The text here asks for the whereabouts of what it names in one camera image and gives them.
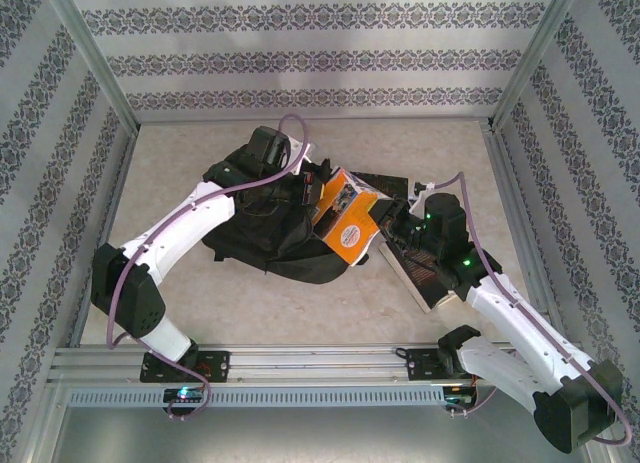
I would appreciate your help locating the aluminium mounting rail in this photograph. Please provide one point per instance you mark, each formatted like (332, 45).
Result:
(320, 363)

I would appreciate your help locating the black fabric backpack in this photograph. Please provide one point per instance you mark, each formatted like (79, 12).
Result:
(260, 233)

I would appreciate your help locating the aluminium corner post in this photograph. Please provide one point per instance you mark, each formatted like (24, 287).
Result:
(95, 58)
(537, 58)

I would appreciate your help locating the thin aluminium frame bar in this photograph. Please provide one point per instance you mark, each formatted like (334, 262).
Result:
(320, 120)

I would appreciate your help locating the controller board with green light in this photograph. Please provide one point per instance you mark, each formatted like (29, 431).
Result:
(457, 395)
(184, 394)

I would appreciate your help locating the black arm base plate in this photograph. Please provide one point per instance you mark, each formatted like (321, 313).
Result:
(422, 365)
(215, 365)

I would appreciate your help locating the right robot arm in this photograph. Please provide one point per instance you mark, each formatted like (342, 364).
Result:
(525, 328)

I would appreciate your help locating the grey metal shelf panel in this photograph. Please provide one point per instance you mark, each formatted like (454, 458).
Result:
(320, 438)

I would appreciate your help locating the black book with barcode stickers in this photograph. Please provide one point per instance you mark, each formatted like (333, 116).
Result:
(385, 183)

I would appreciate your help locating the aluminium side frame bar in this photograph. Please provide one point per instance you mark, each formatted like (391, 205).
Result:
(106, 223)
(522, 233)

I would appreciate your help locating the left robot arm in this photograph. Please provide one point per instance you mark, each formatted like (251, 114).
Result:
(175, 223)

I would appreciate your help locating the black paperback book cream pages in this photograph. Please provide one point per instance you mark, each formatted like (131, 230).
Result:
(420, 278)

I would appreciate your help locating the orange and white torn booklet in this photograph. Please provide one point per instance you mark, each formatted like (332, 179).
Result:
(350, 228)

